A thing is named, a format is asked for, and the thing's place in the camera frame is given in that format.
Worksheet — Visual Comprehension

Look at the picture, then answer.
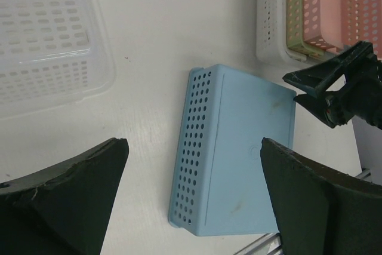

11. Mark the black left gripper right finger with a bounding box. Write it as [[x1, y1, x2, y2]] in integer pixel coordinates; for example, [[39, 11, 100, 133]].
[[260, 137, 382, 255]]

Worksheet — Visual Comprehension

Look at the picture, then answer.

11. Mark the small white perforated basket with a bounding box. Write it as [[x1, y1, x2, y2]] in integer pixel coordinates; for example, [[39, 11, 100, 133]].
[[256, 0, 307, 66]]

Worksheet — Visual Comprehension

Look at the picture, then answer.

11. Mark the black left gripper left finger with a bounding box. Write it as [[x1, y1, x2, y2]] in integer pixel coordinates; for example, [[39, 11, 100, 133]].
[[1, 138, 129, 254]]

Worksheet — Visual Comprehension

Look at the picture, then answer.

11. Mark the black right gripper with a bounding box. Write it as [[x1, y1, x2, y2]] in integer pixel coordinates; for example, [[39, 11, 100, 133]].
[[282, 41, 381, 129]]

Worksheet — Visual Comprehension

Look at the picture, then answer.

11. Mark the pink perforated basket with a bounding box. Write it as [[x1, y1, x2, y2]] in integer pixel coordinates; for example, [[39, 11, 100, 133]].
[[303, 0, 381, 58]]

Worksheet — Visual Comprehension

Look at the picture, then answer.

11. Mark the large white perforated basket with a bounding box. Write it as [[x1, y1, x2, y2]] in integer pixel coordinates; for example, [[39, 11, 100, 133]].
[[1, 0, 115, 118]]

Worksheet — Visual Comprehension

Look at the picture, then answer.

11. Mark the yellow-green perforated basket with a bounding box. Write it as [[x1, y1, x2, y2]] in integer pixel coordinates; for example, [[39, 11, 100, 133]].
[[286, 0, 324, 57]]

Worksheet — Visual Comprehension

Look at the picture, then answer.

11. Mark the light blue perforated basket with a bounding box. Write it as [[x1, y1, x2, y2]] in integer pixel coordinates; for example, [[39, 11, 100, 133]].
[[168, 64, 296, 236]]

